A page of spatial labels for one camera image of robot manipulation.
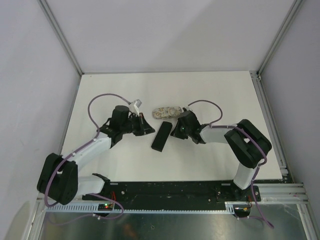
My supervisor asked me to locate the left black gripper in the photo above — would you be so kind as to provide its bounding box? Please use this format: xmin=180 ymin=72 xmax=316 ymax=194
xmin=120 ymin=113 xmax=155 ymax=137

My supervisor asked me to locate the black rectangular glasses case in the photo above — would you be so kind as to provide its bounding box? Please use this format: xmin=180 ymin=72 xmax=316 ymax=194
xmin=151 ymin=121 xmax=173 ymax=152

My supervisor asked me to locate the patterned glasses case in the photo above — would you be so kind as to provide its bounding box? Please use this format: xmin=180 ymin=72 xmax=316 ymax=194
xmin=152 ymin=106 xmax=183 ymax=120

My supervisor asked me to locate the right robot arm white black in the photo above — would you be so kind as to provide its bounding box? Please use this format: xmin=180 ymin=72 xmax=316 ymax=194
xmin=170 ymin=110 xmax=272 ymax=201

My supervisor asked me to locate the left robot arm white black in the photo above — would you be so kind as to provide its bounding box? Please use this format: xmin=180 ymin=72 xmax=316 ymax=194
xmin=36 ymin=105 xmax=155 ymax=205

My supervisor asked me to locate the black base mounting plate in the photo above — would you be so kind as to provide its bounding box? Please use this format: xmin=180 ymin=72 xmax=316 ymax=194
xmin=82 ymin=180 xmax=261 ymax=211

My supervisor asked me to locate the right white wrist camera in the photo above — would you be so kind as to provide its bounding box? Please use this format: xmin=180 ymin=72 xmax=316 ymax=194
xmin=182 ymin=106 xmax=192 ymax=112

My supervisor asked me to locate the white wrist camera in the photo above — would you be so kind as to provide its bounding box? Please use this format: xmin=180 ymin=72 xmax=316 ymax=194
xmin=128 ymin=99 xmax=142 ymax=116
xmin=182 ymin=106 xmax=192 ymax=112

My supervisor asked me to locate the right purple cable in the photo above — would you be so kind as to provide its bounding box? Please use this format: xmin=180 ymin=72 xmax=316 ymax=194
xmin=187 ymin=100 xmax=275 ymax=230

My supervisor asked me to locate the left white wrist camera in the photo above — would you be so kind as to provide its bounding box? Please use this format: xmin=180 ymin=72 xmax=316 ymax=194
xmin=128 ymin=99 xmax=142 ymax=116

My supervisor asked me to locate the white slotted cable duct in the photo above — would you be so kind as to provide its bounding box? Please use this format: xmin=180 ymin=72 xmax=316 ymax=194
xmin=46 ymin=202 xmax=235 ymax=214

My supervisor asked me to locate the left aluminium corner post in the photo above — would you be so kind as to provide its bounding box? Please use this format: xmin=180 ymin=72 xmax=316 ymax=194
xmin=37 ymin=0 xmax=84 ymax=77

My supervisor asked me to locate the aluminium corner post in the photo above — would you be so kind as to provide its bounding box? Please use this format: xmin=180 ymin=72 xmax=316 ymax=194
xmin=37 ymin=0 xmax=84 ymax=77
xmin=256 ymin=0 xmax=305 ymax=76

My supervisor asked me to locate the right aluminium corner post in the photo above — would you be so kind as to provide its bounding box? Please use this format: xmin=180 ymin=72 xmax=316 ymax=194
xmin=256 ymin=0 xmax=305 ymax=76

